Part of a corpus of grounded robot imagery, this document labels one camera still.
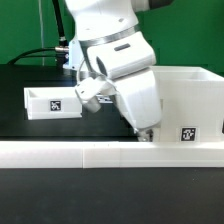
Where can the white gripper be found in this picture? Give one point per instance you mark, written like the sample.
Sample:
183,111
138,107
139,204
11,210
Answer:
137,99

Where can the white drawer cabinet box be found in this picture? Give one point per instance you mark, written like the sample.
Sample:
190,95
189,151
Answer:
192,100

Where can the white drawer tray rear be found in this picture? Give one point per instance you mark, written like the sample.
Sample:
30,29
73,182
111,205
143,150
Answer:
51,103

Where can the white tag sheet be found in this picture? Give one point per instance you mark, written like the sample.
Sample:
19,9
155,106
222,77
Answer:
104,99

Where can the white L-shaped border fence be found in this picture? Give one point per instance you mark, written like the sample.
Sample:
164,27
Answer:
43,154

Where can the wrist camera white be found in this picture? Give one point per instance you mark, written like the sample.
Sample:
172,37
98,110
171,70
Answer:
87,90

